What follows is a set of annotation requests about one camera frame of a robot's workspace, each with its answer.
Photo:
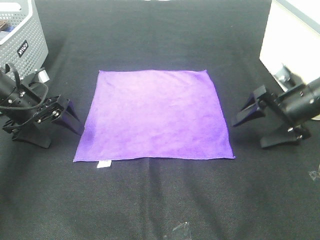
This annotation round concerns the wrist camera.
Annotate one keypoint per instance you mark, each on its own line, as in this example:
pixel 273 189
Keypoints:
pixel 287 78
pixel 35 76

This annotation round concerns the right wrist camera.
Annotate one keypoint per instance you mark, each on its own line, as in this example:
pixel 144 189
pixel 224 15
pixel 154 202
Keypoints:
pixel 287 78

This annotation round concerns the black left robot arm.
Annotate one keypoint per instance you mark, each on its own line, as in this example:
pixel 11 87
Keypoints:
pixel 27 105

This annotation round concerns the clear tape piece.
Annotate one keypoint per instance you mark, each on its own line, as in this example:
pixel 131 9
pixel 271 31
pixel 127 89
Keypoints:
pixel 315 175
pixel 180 232

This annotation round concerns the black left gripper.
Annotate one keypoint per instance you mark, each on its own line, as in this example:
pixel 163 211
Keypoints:
pixel 24 109

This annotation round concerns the clear tape piece front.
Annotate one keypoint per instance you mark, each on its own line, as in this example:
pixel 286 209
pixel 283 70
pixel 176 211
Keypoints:
pixel 180 232

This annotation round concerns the clothes inside grey basket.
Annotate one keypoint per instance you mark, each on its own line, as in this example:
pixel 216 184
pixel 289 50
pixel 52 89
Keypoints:
pixel 5 27

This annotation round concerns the purple microfiber towel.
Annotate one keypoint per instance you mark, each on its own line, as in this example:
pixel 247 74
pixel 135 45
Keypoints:
pixel 154 114

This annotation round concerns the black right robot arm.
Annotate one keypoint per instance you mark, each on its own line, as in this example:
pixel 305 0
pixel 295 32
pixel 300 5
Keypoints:
pixel 294 107

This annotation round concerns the white plastic storage bin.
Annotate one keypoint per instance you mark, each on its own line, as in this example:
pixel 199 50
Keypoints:
pixel 292 38

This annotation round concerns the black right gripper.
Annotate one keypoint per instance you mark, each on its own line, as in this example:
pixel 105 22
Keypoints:
pixel 287 132

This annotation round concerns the grey perforated plastic basket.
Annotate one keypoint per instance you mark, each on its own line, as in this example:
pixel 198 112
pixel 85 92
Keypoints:
pixel 25 45

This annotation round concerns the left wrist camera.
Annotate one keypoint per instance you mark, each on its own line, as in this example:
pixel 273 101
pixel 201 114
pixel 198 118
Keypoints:
pixel 35 76

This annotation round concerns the clear tape piece right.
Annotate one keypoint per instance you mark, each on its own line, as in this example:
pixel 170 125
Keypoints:
pixel 315 175

